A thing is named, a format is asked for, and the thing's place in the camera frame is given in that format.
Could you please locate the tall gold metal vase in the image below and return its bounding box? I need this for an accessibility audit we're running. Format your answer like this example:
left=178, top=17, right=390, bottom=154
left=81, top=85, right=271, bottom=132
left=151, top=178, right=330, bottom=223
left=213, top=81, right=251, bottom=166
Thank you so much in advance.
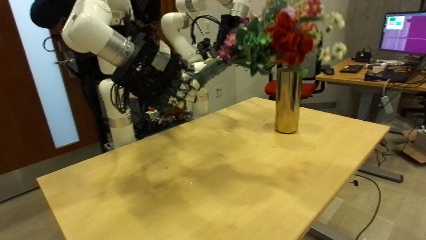
left=272, top=67, right=303, bottom=135

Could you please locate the brown door with glass panel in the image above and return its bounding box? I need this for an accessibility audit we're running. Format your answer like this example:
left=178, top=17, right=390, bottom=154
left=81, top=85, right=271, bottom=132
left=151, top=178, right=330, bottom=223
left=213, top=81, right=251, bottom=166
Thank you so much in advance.
left=0, top=0, right=101, bottom=175

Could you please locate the cardboard box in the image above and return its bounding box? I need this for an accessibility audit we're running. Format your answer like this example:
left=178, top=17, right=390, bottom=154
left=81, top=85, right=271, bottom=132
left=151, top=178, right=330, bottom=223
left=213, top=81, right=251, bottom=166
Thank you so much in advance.
left=396, top=129, right=426, bottom=164

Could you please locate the office chair red seat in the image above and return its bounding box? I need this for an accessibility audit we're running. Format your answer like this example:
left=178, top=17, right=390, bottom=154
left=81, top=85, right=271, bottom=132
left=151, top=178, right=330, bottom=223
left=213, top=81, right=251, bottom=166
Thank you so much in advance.
left=263, top=31, right=327, bottom=101

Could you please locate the black jacket hanging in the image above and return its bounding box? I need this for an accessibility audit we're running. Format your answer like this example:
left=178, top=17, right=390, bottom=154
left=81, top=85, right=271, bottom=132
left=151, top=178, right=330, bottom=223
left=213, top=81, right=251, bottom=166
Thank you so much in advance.
left=29, top=0, right=79, bottom=30

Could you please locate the flower bouquet with teal stem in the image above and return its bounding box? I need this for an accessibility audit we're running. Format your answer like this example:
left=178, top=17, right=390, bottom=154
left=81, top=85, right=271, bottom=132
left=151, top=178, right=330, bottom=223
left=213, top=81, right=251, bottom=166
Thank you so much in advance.
left=194, top=0, right=350, bottom=89

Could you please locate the computer monitor purple screen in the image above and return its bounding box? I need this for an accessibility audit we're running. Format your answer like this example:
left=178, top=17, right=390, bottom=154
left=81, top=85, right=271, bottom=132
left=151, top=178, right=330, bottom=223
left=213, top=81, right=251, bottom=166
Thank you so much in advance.
left=378, top=11, right=426, bottom=57

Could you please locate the black desk phone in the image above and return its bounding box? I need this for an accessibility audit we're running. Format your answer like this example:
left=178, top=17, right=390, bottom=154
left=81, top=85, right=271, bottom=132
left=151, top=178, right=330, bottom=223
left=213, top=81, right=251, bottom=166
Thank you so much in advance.
left=354, top=49, right=372, bottom=64

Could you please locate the black floor cable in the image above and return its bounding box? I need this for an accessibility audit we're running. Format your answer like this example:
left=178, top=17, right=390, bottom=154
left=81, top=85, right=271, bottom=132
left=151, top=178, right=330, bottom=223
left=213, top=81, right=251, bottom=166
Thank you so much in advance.
left=350, top=173, right=383, bottom=240

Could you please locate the white power strip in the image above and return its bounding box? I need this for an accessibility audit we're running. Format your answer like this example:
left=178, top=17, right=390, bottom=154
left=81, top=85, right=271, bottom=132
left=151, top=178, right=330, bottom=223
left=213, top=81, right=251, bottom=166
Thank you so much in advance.
left=379, top=94, right=395, bottom=115

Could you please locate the grey table foot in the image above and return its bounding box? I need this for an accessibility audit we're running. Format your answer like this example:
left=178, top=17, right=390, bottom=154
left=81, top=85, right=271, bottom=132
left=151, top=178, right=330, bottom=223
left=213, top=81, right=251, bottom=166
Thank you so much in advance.
left=358, top=164, right=404, bottom=184

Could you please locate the wooden office desk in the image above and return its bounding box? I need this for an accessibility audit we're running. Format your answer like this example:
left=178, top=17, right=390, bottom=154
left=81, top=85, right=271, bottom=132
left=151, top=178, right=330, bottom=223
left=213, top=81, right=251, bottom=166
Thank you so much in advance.
left=315, top=58, right=426, bottom=121

